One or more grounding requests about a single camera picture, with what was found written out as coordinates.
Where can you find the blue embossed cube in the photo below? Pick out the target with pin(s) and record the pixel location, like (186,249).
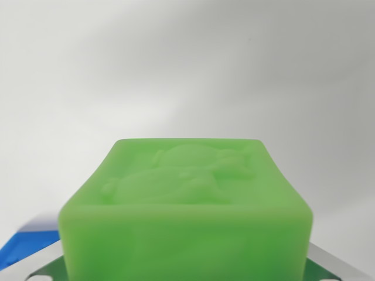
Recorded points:
(26,246)

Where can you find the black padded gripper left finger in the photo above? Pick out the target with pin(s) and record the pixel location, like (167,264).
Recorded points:
(32,269)

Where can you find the green embossed cube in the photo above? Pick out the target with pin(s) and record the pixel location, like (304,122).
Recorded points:
(187,228)

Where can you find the black padded gripper right finger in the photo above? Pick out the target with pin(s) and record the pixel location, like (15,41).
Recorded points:
(337,267)

